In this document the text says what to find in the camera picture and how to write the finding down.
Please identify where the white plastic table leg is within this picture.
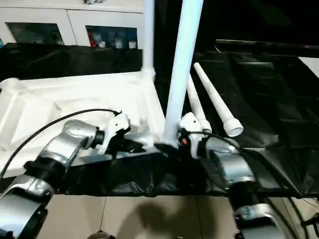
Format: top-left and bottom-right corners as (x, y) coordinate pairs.
(141, 0), (157, 80)
(186, 76), (212, 135)
(193, 62), (244, 137)
(160, 0), (205, 147)

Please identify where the white plastic table top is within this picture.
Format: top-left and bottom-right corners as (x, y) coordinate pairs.
(0, 71), (170, 179)

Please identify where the black table mat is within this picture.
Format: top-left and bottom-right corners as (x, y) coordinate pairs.
(0, 42), (319, 199)

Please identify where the white glass-door cabinet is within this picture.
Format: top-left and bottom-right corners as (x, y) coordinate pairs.
(0, 0), (150, 49)

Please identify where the black tripod stand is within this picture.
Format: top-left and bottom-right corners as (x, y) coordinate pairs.
(300, 211), (319, 239)

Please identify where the white flat board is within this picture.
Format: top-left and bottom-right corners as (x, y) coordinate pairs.
(298, 56), (319, 80)

